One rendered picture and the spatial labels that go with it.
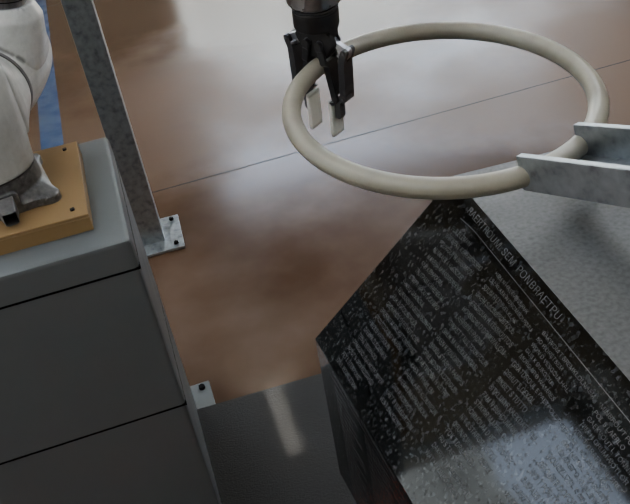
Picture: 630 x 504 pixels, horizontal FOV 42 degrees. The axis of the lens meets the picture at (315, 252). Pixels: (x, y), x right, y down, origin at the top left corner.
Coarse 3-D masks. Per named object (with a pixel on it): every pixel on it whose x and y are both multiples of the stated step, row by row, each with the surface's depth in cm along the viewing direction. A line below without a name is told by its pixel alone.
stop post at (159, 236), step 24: (72, 0) 221; (72, 24) 225; (96, 24) 227; (96, 48) 230; (96, 72) 234; (96, 96) 238; (120, 96) 240; (120, 120) 244; (120, 144) 249; (120, 168) 253; (144, 192) 260; (144, 216) 265; (144, 240) 270; (168, 240) 272
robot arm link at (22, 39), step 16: (0, 0) 138; (16, 0) 140; (32, 0) 144; (0, 16) 138; (16, 16) 140; (32, 16) 142; (0, 32) 139; (16, 32) 140; (32, 32) 142; (0, 48) 140; (16, 48) 141; (32, 48) 143; (48, 48) 152; (16, 64) 141; (32, 64) 144; (48, 64) 152; (32, 80) 144; (32, 96) 144
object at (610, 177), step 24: (600, 144) 108; (624, 144) 105; (528, 168) 105; (552, 168) 102; (576, 168) 98; (600, 168) 95; (624, 168) 92; (552, 192) 104; (576, 192) 100; (600, 192) 97; (624, 192) 94
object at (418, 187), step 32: (384, 32) 140; (416, 32) 140; (448, 32) 140; (480, 32) 138; (512, 32) 136; (576, 64) 126; (288, 96) 126; (608, 96) 120; (288, 128) 120; (320, 160) 113; (384, 192) 108; (416, 192) 106; (448, 192) 106; (480, 192) 106
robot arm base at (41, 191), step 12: (36, 156) 150; (36, 168) 141; (12, 180) 136; (24, 180) 138; (36, 180) 140; (48, 180) 143; (0, 192) 135; (12, 192) 136; (24, 192) 138; (36, 192) 139; (48, 192) 139; (0, 204) 134; (12, 204) 134; (24, 204) 138; (36, 204) 139; (48, 204) 139; (0, 216) 134; (12, 216) 137
